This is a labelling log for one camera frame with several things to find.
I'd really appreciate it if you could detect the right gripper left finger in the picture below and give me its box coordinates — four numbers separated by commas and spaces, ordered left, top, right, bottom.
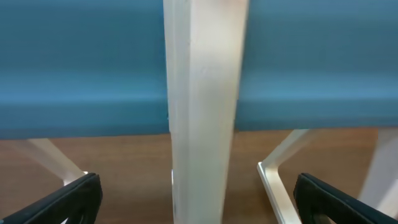
0, 172, 104, 224

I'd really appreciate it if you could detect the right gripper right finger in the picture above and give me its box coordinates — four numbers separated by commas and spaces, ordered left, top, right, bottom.
293, 172, 398, 224

